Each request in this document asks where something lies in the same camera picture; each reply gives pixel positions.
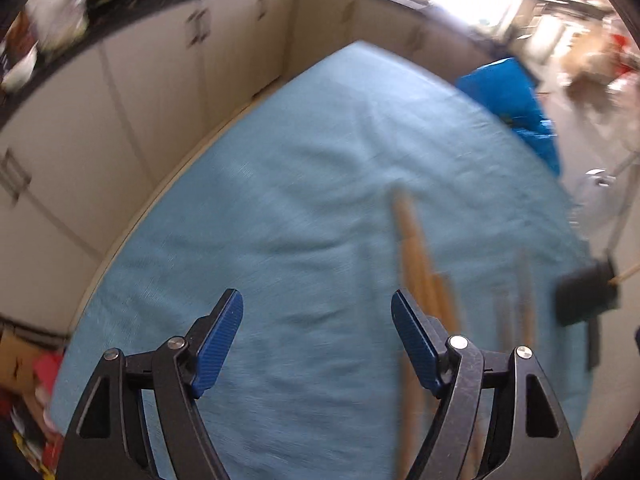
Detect glass mug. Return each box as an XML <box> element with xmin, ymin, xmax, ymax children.
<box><xmin>572</xmin><ymin>167</ymin><xmax>626</xmax><ymax>228</ymax></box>

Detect wooden chopstick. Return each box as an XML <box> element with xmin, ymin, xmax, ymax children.
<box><xmin>607</xmin><ymin>262</ymin><xmax>640</xmax><ymax>283</ymax></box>
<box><xmin>425</xmin><ymin>272</ymin><xmax>463</xmax><ymax>336</ymax></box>

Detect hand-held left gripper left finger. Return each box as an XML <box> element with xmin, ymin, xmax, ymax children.
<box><xmin>56</xmin><ymin>288</ymin><xmax>244</xmax><ymax>480</ymax></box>

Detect beige lower kitchen cabinets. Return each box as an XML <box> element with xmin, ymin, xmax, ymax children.
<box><xmin>0</xmin><ymin>0</ymin><xmax>501</xmax><ymax>336</ymax></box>

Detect blue tablecloth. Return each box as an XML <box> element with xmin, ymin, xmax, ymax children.
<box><xmin>50</xmin><ymin>40</ymin><xmax>593</xmax><ymax>480</ymax></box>

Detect white bowl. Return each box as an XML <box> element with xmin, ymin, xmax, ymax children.
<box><xmin>0</xmin><ymin>45</ymin><xmax>38</xmax><ymax>92</ymax></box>

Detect blue plastic bag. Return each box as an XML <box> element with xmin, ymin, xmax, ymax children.
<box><xmin>456</xmin><ymin>57</ymin><xmax>562</xmax><ymax>177</ymax></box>

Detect red packet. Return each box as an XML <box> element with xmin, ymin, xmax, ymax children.
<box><xmin>32</xmin><ymin>352</ymin><xmax>66</xmax><ymax>411</ymax></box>

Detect cardboard box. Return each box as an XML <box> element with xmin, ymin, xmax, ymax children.
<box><xmin>0</xmin><ymin>327</ymin><xmax>38</xmax><ymax>411</ymax></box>

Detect black smartphone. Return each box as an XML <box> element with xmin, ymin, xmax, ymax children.
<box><xmin>555</xmin><ymin>257</ymin><xmax>621</xmax><ymax>327</ymax></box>

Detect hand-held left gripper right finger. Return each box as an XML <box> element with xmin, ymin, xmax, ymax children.
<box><xmin>391</xmin><ymin>289</ymin><xmax>583</xmax><ymax>480</ymax></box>

